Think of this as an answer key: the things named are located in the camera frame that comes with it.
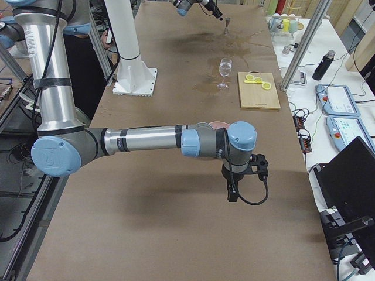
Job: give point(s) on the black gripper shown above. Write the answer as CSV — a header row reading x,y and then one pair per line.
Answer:
x,y
236,178
212,7

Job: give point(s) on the small steel jigger cup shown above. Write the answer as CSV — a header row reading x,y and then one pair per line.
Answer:
x,y
227,22

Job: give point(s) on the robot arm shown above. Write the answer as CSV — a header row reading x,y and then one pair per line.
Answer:
x,y
183,7
64,145

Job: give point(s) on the clear wine glass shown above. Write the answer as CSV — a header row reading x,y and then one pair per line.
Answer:
x,y
225,67

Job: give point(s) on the pink ice bowl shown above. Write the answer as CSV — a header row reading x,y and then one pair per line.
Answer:
x,y
219,125

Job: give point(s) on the yellow plastic knife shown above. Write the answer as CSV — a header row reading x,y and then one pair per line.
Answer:
x,y
253,82

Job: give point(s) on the lemon slice middle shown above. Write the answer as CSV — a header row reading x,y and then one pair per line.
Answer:
x,y
258,79

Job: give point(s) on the bamboo cutting board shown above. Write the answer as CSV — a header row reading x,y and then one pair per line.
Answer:
x,y
253,96

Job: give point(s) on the white tray scale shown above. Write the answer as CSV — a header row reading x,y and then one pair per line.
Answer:
x,y
300,78

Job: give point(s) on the black water bottle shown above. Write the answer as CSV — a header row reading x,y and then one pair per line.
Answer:
x,y
323,66

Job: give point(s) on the black laptop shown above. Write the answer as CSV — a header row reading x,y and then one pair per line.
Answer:
x,y
347,181

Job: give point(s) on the teach pendant lower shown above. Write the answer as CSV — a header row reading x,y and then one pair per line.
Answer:
x,y
344,129

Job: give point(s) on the teach pendant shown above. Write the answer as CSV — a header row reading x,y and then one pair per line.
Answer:
x,y
336,100
344,129

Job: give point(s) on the teach pendant upper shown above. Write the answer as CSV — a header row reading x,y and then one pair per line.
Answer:
x,y
336,100

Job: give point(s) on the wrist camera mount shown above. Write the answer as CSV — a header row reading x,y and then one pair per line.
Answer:
x,y
258,165

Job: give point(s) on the aluminium frame post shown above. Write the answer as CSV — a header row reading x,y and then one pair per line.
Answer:
x,y
306,39

